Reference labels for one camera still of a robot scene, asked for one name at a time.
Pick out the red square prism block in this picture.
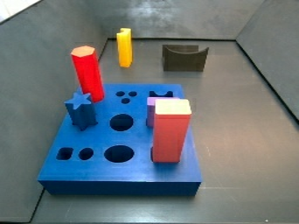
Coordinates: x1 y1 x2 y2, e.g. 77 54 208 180
152 98 192 163

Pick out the red octagonal prism block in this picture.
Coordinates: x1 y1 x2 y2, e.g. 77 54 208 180
71 45 104 102

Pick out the purple rectangular block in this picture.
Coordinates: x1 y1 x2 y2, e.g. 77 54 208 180
145 97 179 128

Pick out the blue star block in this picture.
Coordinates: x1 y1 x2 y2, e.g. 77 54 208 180
64 92 97 130

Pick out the black curved holder stand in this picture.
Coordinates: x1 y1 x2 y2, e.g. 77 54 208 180
163 45 209 72

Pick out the blue shape sorter board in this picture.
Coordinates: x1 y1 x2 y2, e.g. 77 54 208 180
37 84 201 196

